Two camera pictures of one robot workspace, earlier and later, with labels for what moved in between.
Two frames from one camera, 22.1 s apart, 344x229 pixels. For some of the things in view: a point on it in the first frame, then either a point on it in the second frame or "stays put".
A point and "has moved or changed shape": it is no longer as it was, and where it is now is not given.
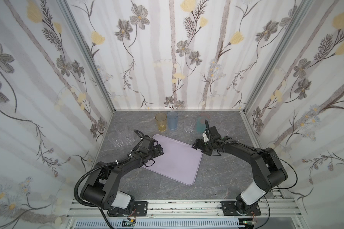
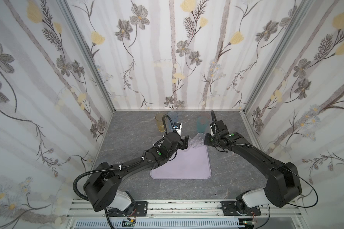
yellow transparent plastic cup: [161, 119] stays put
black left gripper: [156, 149] → [182, 141]
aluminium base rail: [271, 209] stays put
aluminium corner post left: [66, 5] stays put
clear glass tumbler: [189, 124] has moved or changed shape
